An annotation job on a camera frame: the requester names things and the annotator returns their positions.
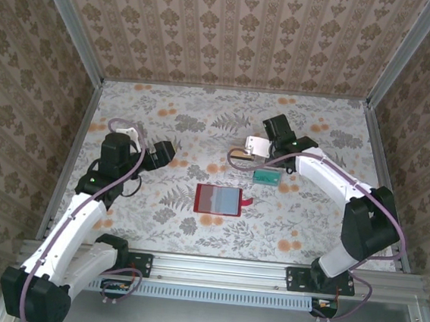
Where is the gold card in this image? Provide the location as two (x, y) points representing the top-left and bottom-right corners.
(230, 149), (257, 163)

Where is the red tray with blue pad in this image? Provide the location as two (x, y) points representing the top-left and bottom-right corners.
(193, 183), (256, 219)

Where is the teal card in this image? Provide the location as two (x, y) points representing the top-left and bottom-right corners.
(253, 168), (284, 187)

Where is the transparent plastic card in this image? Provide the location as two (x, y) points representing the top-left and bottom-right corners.
(221, 161), (257, 183)

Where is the small connector board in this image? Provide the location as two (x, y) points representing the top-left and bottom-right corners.
(99, 277), (134, 302)
(309, 296), (340, 319)

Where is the thin black right gripper cable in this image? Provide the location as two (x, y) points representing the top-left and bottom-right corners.
(281, 159), (297, 177)

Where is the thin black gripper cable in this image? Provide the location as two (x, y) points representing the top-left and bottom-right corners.
(281, 159), (297, 177)
(121, 170), (146, 200)

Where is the aluminium table side rail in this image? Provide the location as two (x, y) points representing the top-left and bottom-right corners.
(36, 74), (105, 245)
(349, 101), (429, 276)

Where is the thin black left gripper cable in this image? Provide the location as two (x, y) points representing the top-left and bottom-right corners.
(121, 170), (146, 200)

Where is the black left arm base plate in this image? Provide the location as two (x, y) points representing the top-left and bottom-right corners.
(118, 249), (154, 280)

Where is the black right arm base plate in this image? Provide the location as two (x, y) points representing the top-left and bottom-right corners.
(284, 265), (357, 299)

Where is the aluminium frame post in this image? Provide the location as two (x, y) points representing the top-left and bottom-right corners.
(23, 0), (112, 85)
(366, 0), (430, 114)

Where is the wide aluminium base rail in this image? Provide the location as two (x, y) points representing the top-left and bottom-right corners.
(16, 236), (428, 306)

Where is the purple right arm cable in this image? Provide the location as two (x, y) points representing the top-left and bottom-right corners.
(211, 145), (416, 322)

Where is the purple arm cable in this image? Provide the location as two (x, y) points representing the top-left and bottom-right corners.
(16, 110), (158, 322)
(211, 145), (416, 322)

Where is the slotted grey cable duct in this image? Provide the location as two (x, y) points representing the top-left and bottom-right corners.
(86, 274), (315, 313)

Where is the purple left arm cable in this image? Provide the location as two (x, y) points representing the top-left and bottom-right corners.
(16, 110), (158, 322)

